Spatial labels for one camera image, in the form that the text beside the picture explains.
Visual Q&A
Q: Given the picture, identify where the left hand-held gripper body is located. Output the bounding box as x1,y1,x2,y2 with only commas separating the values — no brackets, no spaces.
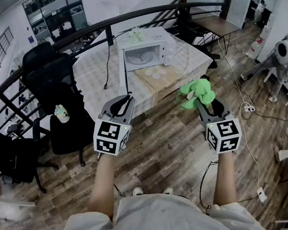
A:
89,111,137,160

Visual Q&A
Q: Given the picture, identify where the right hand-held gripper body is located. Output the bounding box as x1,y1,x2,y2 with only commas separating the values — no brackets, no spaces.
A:
201,112,244,156

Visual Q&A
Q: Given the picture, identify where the green cloth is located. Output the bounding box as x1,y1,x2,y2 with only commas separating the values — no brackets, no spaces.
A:
172,77,218,112

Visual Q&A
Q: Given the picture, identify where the person's right forearm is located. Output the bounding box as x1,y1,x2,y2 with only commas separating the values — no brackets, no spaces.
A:
207,151,242,207

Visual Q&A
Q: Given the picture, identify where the person's left forearm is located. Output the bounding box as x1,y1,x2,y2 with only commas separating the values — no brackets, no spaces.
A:
81,152,133,222

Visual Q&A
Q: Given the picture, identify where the table with checkered cloth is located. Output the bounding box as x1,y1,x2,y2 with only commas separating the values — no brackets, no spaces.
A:
70,28,220,126

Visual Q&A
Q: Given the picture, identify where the white microwave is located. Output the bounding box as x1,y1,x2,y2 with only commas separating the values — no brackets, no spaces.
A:
111,24,183,96

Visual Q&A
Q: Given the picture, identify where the beige flower-print placemat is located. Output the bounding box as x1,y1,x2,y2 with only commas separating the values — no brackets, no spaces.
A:
134,62,181,100

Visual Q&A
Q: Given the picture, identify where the small pastel plush toy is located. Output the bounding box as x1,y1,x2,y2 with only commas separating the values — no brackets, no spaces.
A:
53,103,71,124

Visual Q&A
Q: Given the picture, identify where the person's left white shoe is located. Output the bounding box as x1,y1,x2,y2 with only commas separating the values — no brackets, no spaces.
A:
131,186,144,197

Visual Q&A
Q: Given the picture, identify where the black mesh office chair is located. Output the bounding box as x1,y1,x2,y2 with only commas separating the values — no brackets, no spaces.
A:
18,37,101,174

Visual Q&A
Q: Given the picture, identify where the white plug adapter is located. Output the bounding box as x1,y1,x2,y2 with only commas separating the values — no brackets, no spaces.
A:
256,187,267,203

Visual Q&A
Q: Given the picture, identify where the white artificial flower bunch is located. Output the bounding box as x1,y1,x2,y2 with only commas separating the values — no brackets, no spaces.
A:
121,26,148,44

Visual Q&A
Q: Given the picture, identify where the brown wooden side table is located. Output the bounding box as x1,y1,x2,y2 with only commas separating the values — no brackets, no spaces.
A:
191,11,244,58

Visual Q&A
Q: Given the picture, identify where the black chair with thin legs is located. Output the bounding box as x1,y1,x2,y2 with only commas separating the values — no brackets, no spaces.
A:
174,4,219,73

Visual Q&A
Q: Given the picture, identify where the person's white shirt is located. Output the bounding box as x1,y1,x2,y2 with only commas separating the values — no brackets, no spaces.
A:
45,179,270,230

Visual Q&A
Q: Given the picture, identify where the black metal railing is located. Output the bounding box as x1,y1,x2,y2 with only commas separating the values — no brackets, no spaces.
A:
0,0,244,123

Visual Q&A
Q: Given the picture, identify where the black office chair with armrests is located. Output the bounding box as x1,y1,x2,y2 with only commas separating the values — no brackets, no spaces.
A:
0,105,62,200

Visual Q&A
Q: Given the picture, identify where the black power cable with plug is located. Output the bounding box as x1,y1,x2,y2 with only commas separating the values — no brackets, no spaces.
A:
97,29,140,90

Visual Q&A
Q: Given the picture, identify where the white extension cable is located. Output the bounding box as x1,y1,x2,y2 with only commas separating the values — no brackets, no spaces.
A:
217,34,267,195

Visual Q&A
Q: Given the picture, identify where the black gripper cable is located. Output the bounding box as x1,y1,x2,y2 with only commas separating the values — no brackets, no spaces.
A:
194,160,225,215

